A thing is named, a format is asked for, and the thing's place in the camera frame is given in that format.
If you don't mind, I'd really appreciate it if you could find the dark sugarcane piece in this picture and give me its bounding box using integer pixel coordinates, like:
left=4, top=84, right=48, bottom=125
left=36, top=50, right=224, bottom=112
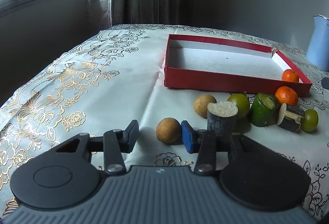
left=277, top=103, right=305, bottom=132
left=207, top=101, right=238, bottom=142

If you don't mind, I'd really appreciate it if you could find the orange mandarin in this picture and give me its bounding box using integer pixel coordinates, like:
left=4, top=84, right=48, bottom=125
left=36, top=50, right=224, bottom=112
left=281, top=69, right=299, bottom=83
left=275, top=86, right=298, bottom=106

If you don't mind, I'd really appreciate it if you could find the brown longan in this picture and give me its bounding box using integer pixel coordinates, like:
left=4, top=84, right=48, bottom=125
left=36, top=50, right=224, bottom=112
left=156, top=118, right=181, bottom=144
left=193, top=94, right=217, bottom=118

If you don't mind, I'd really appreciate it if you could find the green tomato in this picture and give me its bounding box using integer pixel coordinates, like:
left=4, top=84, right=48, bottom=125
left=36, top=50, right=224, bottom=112
left=227, top=93, right=250, bottom=119
left=301, top=109, right=319, bottom=132

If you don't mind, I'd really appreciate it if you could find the green cucumber piece cut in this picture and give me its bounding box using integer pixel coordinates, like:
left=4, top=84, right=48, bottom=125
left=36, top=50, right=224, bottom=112
left=248, top=93, right=280, bottom=127

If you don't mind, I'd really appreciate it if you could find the light blue electric kettle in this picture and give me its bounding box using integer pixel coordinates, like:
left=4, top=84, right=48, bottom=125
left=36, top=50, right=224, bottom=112
left=306, top=15, right=329, bottom=72

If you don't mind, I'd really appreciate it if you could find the floral white tablecloth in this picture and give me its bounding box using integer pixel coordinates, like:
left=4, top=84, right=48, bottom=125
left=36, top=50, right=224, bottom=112
left=1, top=24, right=328, bottom=219

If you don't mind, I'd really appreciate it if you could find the red shallow cardboard box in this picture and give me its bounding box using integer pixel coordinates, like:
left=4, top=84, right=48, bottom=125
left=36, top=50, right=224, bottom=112
left=164, top=34, right=312, bottom=97

